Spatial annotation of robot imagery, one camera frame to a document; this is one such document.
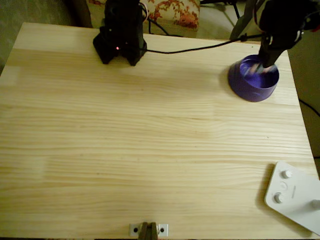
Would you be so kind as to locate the candy with twisted ends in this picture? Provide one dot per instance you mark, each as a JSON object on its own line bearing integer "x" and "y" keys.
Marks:
{"x": 255, "y": 68}

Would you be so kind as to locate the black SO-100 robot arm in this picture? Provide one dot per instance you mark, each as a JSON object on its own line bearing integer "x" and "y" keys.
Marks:
{"x": 122, "y": 32}

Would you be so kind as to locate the purple plastic bowl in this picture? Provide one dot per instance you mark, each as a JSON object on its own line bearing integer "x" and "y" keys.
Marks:
{"x": 250, "y": 92}

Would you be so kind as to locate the black metal stand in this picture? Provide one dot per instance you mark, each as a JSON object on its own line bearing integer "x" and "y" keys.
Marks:
{"x": 236, "y": 11}

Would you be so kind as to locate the floral upholstered seat cushion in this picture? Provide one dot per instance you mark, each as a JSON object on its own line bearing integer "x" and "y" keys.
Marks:
{"x": 175, "y": 12}

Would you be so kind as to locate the white lamp base with knobs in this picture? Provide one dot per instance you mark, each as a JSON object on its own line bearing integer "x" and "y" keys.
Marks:
{"x": 295, "y": 195}

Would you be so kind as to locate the olive green clamp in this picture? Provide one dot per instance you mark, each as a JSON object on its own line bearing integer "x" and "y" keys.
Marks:
{"x": 148, "y": 232}

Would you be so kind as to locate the silver metal bracket plate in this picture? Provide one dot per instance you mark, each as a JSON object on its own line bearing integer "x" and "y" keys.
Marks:
{"x": 135, "y": 229}

